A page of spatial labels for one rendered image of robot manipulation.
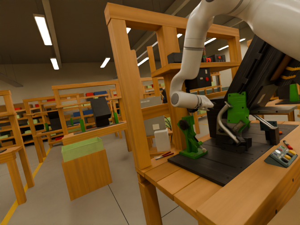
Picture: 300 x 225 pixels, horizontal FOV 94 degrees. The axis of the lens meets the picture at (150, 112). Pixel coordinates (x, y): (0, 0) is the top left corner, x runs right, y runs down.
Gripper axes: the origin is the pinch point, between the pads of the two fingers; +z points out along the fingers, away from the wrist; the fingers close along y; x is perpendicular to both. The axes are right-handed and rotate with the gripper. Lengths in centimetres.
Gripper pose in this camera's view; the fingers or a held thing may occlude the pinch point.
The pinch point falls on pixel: (212, 104)
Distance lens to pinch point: 98.3
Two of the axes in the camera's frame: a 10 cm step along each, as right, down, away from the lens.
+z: 8.6, 0.6, 5.1
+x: -4.0, 7.1, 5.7
